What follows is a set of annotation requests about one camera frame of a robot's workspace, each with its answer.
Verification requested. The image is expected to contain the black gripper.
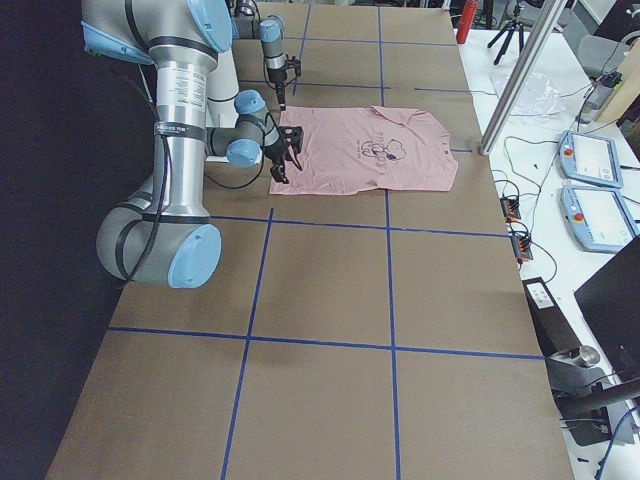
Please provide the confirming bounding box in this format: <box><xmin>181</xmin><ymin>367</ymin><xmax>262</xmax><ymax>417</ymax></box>
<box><xmin>269</xmin><ymin>75</ymin><xmax>287</xmax><ymax>111</ymax></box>
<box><xmin>264</xmin><ymin>142</ymin><xmax>289</xmax><ymax>184</ymax></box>

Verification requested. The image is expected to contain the pink t-shirt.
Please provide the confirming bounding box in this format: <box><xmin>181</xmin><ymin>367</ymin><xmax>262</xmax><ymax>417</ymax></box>
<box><xmin>269</xmin><ymin>106</ymin><xmax>458</xmax><ymax>195</ymax></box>

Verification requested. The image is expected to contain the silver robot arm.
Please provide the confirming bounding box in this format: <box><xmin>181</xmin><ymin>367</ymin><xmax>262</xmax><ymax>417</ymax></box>
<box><xmin>82</xmin><ymin>1</ymin><xmax>301</xmax><ymax>289</ymax></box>
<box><xmin>231</xmin><ymin>1</ymin><xmax>298</xmax><ymax>111</ymax></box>

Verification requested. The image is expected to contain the brown paper table cover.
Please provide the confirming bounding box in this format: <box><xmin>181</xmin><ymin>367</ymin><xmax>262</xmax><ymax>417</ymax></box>
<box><xmin>48</xmin><ymin>3</ymin><xmax>573</xmax><ymax>479</ymax></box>

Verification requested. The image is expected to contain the red cylinder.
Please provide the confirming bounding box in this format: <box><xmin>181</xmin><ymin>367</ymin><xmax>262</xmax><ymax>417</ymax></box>
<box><xmin>456</xmin><ymin>0</ymin><xmax>478</xmax><ymax>45</ymax></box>

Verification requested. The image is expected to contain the black tripod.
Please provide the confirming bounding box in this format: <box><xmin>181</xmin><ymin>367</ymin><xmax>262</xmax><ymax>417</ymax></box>
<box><xmin>487</xmin><ymin>1</ymin><xmax>525</xmax><ymax>65</ymax></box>

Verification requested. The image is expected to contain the orange connector box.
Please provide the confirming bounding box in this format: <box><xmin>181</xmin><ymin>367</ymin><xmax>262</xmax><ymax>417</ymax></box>
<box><xmin>507</xmin><ymin>221</ymin><xmax>533</xmax><ymax>265</ymax></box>

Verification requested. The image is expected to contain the clear plastic bag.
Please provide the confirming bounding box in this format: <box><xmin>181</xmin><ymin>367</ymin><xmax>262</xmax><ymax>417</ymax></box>
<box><xmin>510</xmin><ymin>73</ymin><xmax>567</xmax><ymax>117</ymax></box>

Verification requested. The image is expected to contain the far teach pendant tablet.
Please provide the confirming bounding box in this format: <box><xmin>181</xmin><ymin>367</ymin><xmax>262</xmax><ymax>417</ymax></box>
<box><xmin>558</xmin><ymin>130</ymin><xmax>624</xmax><ymax>189</ymax></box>

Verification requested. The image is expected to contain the teach pendant tablet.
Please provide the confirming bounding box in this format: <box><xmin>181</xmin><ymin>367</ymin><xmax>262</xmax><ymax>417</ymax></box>
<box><xmin>560</xmin><ymin>186</ymin><xmax>639</xmax><ymax>254</ymax></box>
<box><xmin>558</xmin><ymin>130</ymin><xmax>624</xmax><ymax>189</ymax></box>

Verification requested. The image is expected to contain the near teach pendant tablet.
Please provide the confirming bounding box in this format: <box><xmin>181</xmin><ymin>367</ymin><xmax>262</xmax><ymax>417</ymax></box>
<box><xmin>560</xmin><ymin>186</ymin><xmax>639</xmax><ymax>254</ymax></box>

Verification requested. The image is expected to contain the black monitor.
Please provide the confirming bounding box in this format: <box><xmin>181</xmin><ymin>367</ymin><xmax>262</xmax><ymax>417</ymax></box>
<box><xmin>574</xmin><ymin>239</ymin><xmax>640</xmax><ymax>378</ymax></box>

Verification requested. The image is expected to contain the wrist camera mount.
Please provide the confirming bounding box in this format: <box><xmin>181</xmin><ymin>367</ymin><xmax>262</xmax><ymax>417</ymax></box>
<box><xmin>285</xmin><ymin>56</ymin><xmax>302</xmax><ymax>80</ymax></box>
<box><xmin>279</xmin><ymin>126</ymin><xmax>304</xmax><ymax>171</ymax></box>

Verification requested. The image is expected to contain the aluminium frame post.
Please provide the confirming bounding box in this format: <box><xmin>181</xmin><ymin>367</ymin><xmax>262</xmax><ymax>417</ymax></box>
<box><xmin>478</xmin><ymin>0</ymin><xmax>566</xmax><ymax>156</ymax></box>

